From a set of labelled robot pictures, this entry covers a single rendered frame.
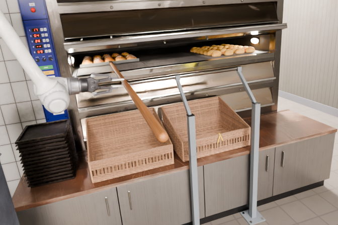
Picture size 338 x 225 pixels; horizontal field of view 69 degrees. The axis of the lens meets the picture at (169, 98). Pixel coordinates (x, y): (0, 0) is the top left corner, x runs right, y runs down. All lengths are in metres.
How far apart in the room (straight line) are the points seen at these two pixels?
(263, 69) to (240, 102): 0.39
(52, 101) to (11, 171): 1.22
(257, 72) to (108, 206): 1.70
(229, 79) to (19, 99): 1.69
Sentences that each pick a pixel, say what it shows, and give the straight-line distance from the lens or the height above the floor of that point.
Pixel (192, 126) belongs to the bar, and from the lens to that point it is 1.55.
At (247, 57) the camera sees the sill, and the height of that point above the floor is 1.16.
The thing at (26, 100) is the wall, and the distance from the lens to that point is 2.03.
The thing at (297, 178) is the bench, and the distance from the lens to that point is 2.39.
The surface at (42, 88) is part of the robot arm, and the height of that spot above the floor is 1.29.
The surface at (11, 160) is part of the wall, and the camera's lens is 2.23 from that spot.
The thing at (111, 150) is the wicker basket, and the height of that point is 0.59.
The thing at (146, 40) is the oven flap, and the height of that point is 1.41.
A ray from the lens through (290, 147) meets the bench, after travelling 2.17.
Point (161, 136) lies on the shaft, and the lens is 0.65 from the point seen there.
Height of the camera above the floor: 1.51
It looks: 17 degrees down
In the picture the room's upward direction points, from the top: 4 degrees counter-clockwise
